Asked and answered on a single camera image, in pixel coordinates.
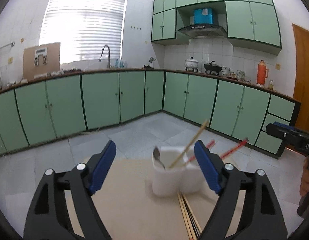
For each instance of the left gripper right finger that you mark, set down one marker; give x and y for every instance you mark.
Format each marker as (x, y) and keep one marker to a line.
(261, 216)

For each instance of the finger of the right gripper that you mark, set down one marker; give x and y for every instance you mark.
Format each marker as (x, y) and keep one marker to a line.
(278, 132)
(284, 126)

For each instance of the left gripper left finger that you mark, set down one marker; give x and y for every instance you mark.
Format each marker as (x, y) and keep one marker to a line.
(48, 216)

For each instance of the red striped chopstick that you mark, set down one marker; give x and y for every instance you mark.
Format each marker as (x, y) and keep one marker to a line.
(182, 217)
(234, 149)

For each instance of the red end bamboo chopstick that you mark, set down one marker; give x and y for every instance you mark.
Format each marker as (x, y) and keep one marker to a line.
(201, 155)

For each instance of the red floral chopstick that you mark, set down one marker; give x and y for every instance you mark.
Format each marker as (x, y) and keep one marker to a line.
(197, 226)

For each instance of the black chopstick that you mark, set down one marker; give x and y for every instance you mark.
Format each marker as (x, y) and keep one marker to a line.
(193, 227)

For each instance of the plain bamboo chopstick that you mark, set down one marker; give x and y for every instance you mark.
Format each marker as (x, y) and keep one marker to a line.
(190, 225)
(193, 140)

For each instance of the silver metal spoon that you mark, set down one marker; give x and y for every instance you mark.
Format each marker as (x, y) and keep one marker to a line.
(156, 156)

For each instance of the kitchen faucet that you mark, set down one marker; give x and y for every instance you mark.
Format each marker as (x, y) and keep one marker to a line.
(103, 57)

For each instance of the right hand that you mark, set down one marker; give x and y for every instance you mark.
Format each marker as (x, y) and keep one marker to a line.
(304, 187)

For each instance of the wooden door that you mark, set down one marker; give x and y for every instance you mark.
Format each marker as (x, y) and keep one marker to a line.
(301, 90)

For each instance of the glass jar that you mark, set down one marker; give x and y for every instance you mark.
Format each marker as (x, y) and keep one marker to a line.
(271, 85)

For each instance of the orange thermos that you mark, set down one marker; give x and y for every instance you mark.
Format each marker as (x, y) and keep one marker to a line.
(262, 73)

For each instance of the patterned mug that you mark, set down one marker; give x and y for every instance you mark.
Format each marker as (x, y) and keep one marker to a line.
(240, 75)

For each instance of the stacked bowls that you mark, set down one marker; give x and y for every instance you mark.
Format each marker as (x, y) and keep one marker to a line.
(225, 71)

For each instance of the black wok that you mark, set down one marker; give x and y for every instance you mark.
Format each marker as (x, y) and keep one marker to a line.
(212, 68)

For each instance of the white ceramic pot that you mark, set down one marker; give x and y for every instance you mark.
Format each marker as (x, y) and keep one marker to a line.
(191, 65)

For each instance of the white double utensil holder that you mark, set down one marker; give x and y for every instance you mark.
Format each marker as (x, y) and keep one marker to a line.
(168, 182)

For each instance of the upper green cabinets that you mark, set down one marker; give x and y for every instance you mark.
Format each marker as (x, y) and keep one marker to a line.
(251, 24)

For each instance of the green cabinets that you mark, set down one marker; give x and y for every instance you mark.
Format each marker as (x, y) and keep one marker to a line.
(251, 24)
(51, 108)

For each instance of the lower green cabinets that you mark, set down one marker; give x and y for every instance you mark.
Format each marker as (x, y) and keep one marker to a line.
(51, 108)

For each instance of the range hood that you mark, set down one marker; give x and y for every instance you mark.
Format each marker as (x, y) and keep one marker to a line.
(203, 30)

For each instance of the blue box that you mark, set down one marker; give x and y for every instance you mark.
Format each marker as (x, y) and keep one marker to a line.
(205, 16)

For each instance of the cardboard box with appliance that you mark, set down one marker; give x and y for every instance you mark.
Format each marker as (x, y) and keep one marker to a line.
(39, 60)

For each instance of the window blinds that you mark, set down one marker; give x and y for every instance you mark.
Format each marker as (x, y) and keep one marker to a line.
(83, 27)

